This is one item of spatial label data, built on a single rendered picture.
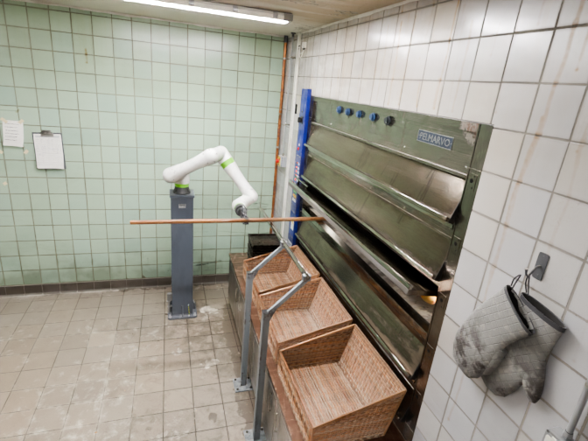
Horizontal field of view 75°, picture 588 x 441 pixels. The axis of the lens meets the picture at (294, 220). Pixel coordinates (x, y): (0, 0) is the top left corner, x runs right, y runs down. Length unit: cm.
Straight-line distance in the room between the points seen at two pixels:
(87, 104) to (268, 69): 165
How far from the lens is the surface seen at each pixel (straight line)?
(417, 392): 205
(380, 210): 218
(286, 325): 278
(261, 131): 402
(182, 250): 359
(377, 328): 224
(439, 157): 179
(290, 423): 218
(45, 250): 440
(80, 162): 406
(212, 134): 395
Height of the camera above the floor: 217
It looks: 19 degrees down
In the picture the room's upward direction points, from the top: 6 degrees clockwise
